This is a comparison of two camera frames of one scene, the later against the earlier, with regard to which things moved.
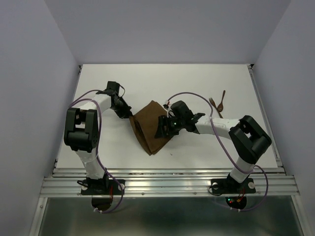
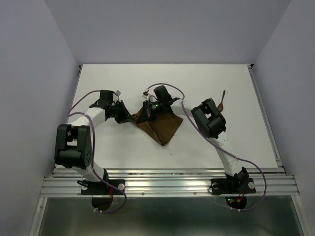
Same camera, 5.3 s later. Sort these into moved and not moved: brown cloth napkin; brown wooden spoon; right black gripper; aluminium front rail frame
Moved: brown cloth napkin; right black gripper
Not moved: brown wooden spoon; aluminium front rail frame
